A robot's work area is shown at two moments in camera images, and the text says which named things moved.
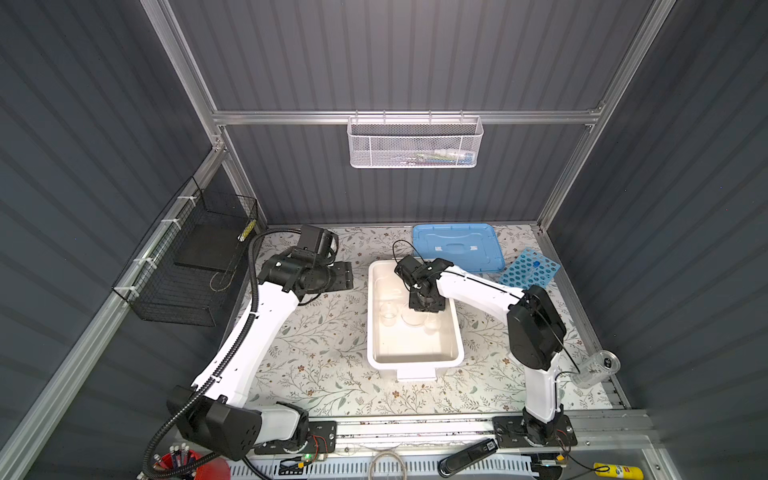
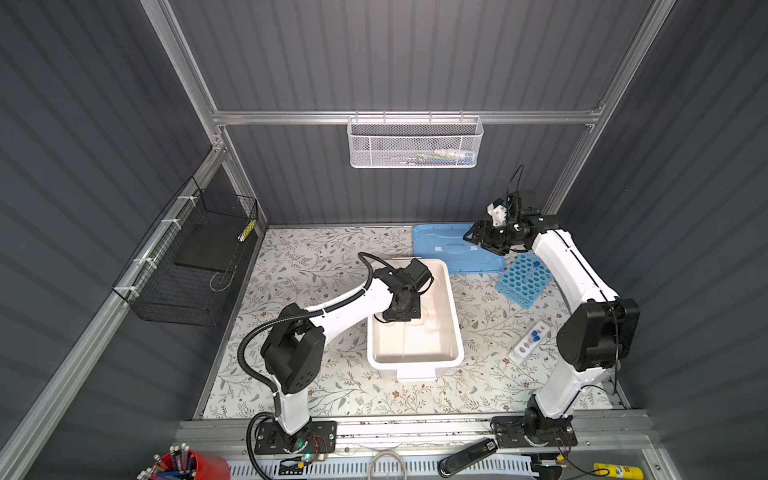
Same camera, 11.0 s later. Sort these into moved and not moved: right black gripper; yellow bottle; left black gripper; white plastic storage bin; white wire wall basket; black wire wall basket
Moved: right black gripper; left black gripper
Not moved: white plastic storage bin; yellow bottle; white wire wall basket; black wire wall basket
